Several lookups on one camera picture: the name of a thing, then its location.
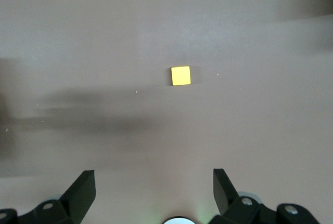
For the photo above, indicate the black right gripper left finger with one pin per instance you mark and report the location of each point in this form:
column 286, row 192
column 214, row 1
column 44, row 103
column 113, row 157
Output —
column 78, row 195

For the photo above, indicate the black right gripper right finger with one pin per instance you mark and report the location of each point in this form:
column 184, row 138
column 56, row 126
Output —
column 223, row 195

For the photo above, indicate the yellow cube block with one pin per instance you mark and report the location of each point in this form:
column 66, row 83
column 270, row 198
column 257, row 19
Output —
column 180, row 76

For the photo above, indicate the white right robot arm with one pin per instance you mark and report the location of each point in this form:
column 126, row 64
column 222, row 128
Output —
column 179, row 221

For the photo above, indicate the brown table cloth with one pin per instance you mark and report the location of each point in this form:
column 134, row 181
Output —
column 104, row 39

